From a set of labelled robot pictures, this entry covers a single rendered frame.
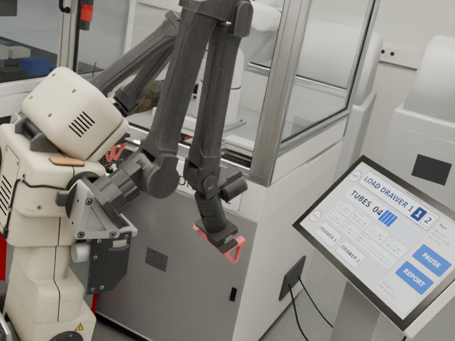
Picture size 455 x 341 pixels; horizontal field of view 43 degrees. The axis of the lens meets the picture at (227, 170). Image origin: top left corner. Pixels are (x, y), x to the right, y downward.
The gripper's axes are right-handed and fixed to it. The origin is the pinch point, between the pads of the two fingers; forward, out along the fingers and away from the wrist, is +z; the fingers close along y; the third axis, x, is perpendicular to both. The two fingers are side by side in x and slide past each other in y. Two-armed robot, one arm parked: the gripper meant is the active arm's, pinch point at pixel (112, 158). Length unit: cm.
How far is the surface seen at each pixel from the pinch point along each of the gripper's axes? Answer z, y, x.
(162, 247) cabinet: 41.8, -24.5, 9.9
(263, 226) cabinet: 20, -32, 49
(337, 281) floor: 97, -150, 55
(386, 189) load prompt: -18, -5, 94
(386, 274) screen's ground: -4, 16, 103
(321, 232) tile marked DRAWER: -2, 3, 80
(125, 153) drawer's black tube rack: 4.7, -18.3, -8.4
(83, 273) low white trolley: 60, -10, -18
